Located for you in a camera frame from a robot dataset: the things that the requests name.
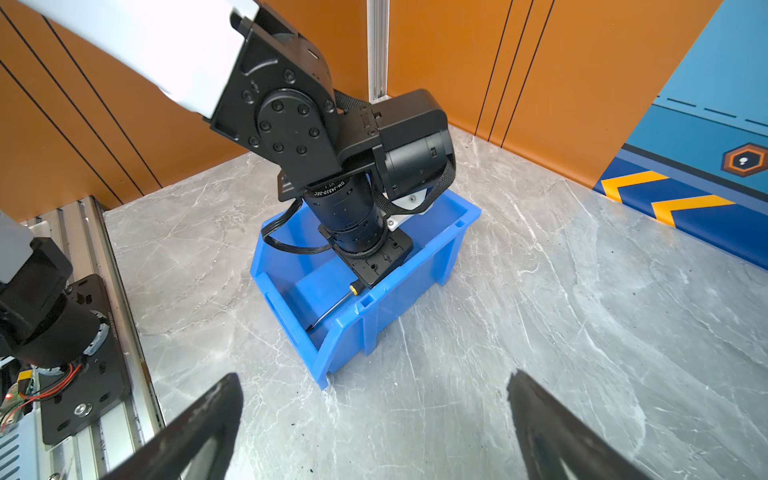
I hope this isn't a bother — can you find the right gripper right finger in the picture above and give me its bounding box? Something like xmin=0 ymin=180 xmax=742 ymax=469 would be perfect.
xmin=507 ymin=370 xmax=648 ymax=479

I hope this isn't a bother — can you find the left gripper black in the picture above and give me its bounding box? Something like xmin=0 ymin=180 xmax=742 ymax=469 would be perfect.
xmin=318 ymin=226 xmax=414 ymax=288

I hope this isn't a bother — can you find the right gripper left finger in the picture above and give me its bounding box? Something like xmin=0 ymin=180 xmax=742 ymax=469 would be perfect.
xmin=104 ymin=372 xmax=244 ymax=479

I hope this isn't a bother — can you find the black handle screwdriver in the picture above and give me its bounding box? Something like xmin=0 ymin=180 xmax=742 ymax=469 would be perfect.
xmin=305 ymin=280 xmax=365 ymax=333

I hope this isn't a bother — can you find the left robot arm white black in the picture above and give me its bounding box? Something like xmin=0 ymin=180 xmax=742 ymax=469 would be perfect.
xmin=31 ymin=1 xmax=456 ymax=287

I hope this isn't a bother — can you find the blue plastic bin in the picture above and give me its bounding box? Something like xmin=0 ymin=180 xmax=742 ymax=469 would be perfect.
xmin=250 ymin=191 xmax=482 ymax=389

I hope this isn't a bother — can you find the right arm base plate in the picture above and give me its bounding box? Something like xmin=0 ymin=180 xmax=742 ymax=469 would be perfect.
xmin=39 ymin=274 xmax=131 ymax=446

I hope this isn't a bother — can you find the right circuit board with wires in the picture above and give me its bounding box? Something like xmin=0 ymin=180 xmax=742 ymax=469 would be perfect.
xmin=1 ymin=363 xmax=83 ymax=433

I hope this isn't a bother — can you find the left aluminium corner post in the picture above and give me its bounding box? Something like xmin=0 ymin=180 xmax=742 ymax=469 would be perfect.
xmin=366 ymin=0 xmax=390 ymax=103

